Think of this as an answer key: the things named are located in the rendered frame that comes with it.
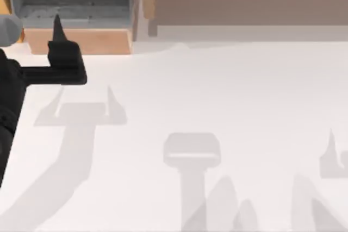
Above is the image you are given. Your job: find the pale wooden drawer front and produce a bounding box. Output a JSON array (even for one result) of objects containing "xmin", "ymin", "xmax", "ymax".
[{"xmin": 23, "ymin": 27, "xmax": 133, "ymax": 55}]

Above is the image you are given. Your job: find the grey pierced drawer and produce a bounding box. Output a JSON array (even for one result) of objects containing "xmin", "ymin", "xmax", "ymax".
[{"xmin": 7, "ymin": 0, "xmax": 140, "ymax": 51}]

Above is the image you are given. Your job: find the pale grey rounded box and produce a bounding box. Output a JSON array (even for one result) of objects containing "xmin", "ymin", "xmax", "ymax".
[{"xmin": 0, "ymin": 14, "xmax": 24, "ymax": 48}]

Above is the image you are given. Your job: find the wooden cupboard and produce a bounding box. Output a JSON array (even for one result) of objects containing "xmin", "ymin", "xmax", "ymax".
[{"xmin": 0, "ymin": 0, "xmax": 348, "ymax": 45}]

